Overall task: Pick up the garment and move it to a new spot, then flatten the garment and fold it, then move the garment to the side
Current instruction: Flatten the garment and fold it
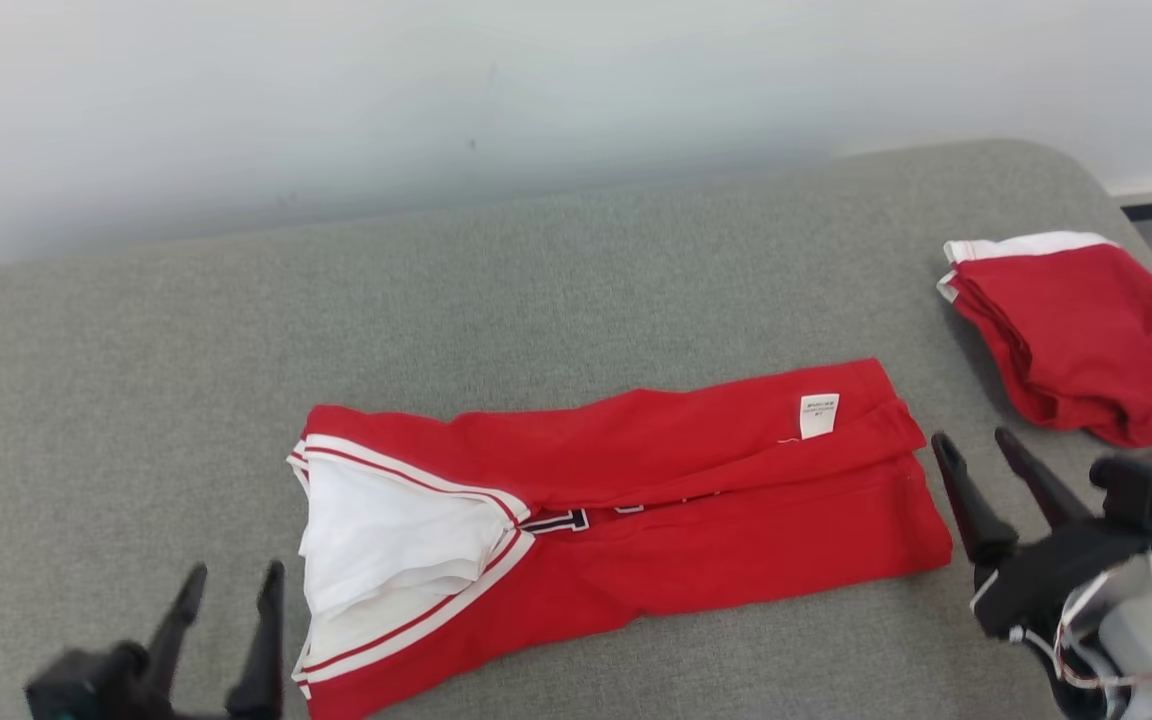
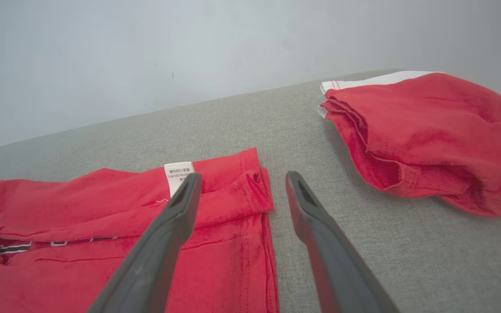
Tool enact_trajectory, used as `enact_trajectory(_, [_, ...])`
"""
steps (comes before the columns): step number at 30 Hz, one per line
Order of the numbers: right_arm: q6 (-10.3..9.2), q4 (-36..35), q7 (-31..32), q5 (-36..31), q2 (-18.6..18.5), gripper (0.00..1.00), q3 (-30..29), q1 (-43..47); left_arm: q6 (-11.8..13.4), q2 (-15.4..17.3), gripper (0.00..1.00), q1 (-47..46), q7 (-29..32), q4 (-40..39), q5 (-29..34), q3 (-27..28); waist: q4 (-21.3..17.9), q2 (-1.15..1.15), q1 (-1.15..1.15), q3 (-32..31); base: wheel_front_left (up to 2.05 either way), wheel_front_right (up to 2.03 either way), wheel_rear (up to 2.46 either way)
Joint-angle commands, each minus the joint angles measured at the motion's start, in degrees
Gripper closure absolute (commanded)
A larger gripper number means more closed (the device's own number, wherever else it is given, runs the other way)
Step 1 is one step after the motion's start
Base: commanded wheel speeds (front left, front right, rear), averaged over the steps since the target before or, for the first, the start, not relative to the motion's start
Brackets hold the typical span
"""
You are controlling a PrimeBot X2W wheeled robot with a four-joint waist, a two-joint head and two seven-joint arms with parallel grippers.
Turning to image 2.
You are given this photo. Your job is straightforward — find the red shorts with white stripes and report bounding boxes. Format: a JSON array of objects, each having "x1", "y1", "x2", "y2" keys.
[{"x1": 318, "y1": 71, "x2": 501, "y2": 218}]

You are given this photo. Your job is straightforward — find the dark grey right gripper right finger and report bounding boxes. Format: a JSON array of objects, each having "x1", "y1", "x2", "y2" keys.
[{"x1": 285, "y1": 171, "x2": 402, "y2": 313}]

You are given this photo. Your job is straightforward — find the grey fabric sofa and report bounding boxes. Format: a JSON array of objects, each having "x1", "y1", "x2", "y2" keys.
[{"x1": 0, "y1": 70, "x2": 501, "y2": 313}]

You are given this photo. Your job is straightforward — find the red shirt with white trim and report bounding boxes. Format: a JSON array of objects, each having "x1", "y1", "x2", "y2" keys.
[{"x1": 0, "y1": 147, "x2": 280, "y2": 313}]

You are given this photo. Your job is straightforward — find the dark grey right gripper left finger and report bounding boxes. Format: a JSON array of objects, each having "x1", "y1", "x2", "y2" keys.
[{"x1": 87, "y1": 172, "x2": 203, "y2": 313}]

